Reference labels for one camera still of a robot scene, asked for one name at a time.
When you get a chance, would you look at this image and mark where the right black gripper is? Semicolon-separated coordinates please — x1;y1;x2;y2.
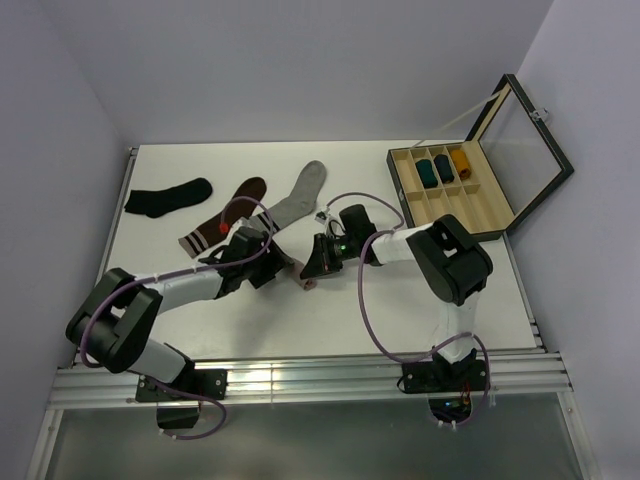
301;233;359;280

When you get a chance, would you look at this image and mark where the beige sock with red stripes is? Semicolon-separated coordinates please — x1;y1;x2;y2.
293;260;317;291

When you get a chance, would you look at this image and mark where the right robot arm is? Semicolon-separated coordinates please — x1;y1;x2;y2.
300;204;493;390

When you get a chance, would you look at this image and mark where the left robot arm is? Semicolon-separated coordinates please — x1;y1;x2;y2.
65;227;294;399

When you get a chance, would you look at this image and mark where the brown striped sock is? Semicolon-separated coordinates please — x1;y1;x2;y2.
178;177;267;258

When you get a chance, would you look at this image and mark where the grey striped sock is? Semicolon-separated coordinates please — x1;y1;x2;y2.
247;160;327;233

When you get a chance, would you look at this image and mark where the teal rolled sock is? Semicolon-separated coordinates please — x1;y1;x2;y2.
415;159;438;189

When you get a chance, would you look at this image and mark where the dark blue rolled sock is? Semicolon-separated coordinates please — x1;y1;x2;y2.
433;154;455;184

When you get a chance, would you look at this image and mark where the black sock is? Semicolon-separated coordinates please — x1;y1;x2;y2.
124;178;213;219

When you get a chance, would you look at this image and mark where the mustard rolled sock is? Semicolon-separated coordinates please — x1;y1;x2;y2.
450;149;472;180

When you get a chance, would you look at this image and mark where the black compartment box with lid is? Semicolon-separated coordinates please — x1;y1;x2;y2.
386;74;574;240

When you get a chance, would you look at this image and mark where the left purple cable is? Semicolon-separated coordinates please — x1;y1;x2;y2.
77;197;276;441

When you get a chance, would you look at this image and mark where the purple cable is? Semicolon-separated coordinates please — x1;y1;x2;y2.
77;197;276;441
324;192;494;431

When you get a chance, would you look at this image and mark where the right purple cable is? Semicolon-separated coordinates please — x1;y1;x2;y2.
324;192;494;431

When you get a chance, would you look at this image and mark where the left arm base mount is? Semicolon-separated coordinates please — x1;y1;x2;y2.
134;369;228;441

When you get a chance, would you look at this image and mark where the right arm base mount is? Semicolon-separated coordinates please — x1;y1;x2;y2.
396;356;490;425

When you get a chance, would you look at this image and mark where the aluminium frame rail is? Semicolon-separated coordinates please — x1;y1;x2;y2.
47;352;572;410

